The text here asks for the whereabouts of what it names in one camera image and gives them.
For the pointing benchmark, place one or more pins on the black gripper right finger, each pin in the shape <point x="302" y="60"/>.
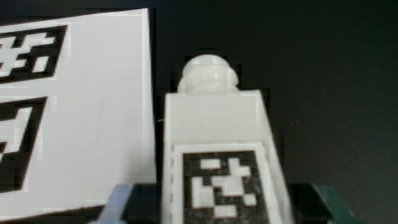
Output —
<point x="318" y="205"/>

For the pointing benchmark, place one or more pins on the white base tag plate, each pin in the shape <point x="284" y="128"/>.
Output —
<point x="76" y="134"/>

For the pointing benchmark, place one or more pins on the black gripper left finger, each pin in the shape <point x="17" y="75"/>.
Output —
<point x="131" y="207"/>

